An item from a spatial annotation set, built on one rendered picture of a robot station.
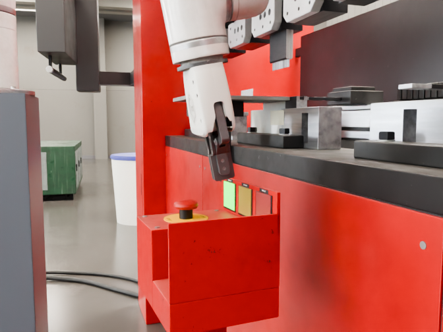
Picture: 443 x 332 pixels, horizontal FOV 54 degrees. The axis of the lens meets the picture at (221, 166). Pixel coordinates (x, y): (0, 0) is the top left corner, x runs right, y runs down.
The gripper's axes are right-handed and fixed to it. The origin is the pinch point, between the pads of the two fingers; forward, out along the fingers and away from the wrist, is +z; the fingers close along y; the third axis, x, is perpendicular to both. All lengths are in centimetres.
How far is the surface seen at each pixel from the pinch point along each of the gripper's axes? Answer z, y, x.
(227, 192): 6.3, -8.2, 2.1
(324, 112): -1.9, -24.1, 30.9
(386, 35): -18, -72, 84
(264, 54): -22, -137, 64
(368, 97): -1, -45, 56
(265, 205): 6.1, 5.6, 3.9
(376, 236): 12.2, 12.5, 16.7
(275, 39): -21, -51, 34
